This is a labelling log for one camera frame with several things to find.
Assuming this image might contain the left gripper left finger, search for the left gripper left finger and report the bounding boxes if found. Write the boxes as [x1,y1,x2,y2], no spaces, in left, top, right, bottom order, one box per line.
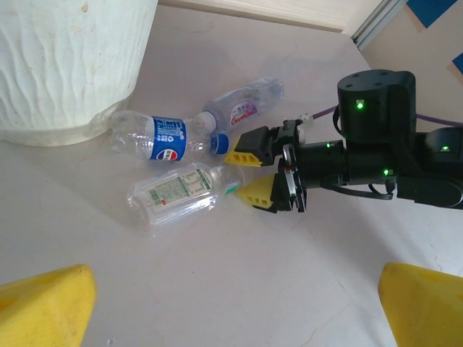
[0,264,98,347]

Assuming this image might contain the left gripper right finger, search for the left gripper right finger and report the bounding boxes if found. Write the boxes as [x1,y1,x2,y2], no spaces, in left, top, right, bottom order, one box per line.
[378,262,463,347]

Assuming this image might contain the clear bottle purple label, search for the clear bottle purple label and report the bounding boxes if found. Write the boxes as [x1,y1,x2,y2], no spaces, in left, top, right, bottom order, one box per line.
[191,75,285,135]

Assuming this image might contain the short clear bottle green label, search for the short clear bottle green label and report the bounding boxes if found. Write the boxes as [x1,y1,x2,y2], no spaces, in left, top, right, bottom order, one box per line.
[126,161,245,238]

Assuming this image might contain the clear bottle Pepsi blue label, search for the clear bottle Pepsi blue label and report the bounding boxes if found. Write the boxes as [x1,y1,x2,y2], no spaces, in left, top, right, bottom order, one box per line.
[110,109,232,163]

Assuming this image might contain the cream plastic waste bin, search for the cream plastic waste bin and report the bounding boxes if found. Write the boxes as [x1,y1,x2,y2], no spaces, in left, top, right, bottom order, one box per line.
[0,0,159,147]

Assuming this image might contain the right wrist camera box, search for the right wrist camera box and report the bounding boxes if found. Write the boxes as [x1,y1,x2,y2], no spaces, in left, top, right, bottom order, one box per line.
[298,113,316,142]

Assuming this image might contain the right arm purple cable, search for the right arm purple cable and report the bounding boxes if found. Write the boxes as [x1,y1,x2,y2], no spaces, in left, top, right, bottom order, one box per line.
[311,106,463,128]

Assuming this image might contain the thin black cable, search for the thin black cable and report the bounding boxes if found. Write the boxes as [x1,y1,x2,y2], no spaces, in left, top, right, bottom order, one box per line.
[320,179,396,200]

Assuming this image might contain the aluminium frame post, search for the aluminium frame post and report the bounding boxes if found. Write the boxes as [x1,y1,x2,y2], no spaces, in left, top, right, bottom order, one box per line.
[351,0,406,50]

